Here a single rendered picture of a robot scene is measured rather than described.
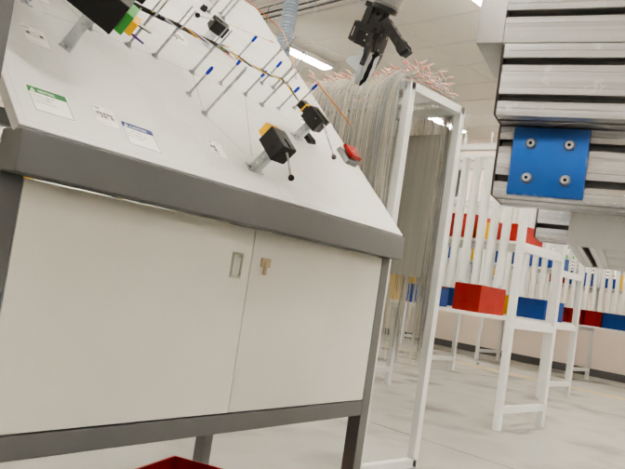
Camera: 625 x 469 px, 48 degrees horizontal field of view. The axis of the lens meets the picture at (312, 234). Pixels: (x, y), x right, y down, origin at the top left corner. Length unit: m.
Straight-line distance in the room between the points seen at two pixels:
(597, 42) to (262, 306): 0.94
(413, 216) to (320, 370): 1.14
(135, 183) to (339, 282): 0.73
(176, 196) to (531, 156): 0.65
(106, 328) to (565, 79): 0.84
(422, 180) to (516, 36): 1.90
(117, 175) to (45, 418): 0.41
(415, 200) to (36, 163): 1.89
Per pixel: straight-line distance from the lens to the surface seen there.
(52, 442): 1.26
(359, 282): 1.86
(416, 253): 2.73
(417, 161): 2.81
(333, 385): 1.84
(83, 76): 1.33
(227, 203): 1.38
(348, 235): 1.72
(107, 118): 1.27
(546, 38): 0.90
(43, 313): 1.19
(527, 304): 6.66
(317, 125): 1.82
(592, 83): 0.88
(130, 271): 1.28
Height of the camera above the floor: 0.71
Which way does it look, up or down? 4 degrees up
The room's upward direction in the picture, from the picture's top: 9 degrees clockwise
